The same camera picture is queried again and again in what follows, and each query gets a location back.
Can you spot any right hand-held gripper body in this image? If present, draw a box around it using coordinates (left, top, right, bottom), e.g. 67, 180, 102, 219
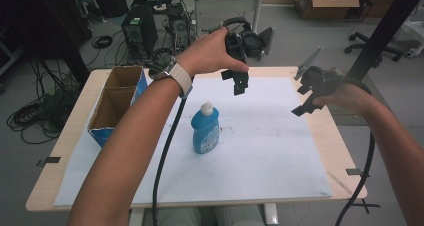
293, 46, 345, 99

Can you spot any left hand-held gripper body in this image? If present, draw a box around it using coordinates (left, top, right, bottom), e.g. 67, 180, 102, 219
224, 21, 276, 67

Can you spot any person's left hand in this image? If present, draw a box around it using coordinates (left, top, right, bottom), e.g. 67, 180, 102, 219
175, 27, 250, 78

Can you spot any person's right hand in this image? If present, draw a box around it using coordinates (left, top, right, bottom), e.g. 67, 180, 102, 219
312, 82, 376, 116

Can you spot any white paper mat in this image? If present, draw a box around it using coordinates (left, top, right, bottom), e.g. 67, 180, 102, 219
53, 75, 334, 208

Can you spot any blue bottle with white cap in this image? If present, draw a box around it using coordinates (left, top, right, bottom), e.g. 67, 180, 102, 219
190, 101, 221, 155

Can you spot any black office chair base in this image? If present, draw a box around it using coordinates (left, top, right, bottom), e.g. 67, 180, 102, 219
343, 31, 405, 63

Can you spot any open computer case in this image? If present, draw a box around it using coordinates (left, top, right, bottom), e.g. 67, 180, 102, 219
165, 3, 192, 54

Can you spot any brown cardboard box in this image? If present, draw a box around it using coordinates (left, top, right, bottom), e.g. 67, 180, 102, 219
288, 0, 362, 21

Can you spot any black metal stand pole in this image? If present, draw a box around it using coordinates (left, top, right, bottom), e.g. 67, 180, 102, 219
346, 0, 424, 82

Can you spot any black computer tower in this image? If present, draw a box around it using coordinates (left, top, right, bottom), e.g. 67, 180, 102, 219
120, 3, 159, 60

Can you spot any white table leg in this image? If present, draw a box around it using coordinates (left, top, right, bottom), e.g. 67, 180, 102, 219
263, 202, 280, 226

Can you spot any blue cardboard box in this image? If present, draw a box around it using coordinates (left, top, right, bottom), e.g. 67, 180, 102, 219
86, 64, 149, 148

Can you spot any black tape strip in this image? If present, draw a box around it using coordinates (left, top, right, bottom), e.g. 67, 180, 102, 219
35, 156, 62, 168

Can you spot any wristwatch with beige strap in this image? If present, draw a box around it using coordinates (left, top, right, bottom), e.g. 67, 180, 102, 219
148, 55, 195, 99

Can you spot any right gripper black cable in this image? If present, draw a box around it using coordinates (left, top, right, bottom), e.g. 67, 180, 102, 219
334, 75, 377, 226

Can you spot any coiled black cable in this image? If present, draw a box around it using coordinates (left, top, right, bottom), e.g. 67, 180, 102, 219
91, 34, 114, 50

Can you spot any bundle of floor cables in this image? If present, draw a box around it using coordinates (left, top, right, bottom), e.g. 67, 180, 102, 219
6, 57, 79, 146

